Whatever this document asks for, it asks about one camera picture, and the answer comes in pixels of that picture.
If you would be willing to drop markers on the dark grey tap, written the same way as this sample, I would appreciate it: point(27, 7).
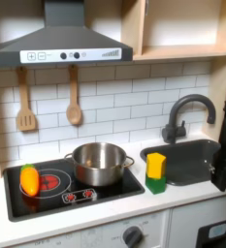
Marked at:
point(174, 129)

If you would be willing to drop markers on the black appliance window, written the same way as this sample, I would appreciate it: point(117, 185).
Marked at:
point(218, 234)

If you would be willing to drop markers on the black stove top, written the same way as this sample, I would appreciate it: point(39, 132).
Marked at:
point(117, 192)

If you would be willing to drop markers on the steel pot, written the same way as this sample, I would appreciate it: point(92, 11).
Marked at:
point(98, 174)

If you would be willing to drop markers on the grey range hood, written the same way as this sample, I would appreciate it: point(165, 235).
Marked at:
point(62, 38)

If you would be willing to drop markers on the dark grey sink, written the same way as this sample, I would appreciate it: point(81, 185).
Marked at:
point(182, 161)

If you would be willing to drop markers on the orange toy vegetable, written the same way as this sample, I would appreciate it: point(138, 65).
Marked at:
point(29, 182)

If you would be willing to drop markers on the wooden slotted spatula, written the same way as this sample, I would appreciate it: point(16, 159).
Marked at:
point(26, 121)

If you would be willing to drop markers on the yellow block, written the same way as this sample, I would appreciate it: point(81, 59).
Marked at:
point(155, 166)

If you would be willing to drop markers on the white cabinet door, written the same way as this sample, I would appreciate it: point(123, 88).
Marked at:
point(185, 216)

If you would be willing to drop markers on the wooden spoon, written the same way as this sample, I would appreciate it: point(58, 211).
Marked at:
point(74, 114)

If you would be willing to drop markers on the grey oven knob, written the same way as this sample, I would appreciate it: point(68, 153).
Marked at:
point(132, 237)

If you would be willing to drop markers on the white oven control panel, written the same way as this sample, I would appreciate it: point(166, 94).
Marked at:
point(98, 235)

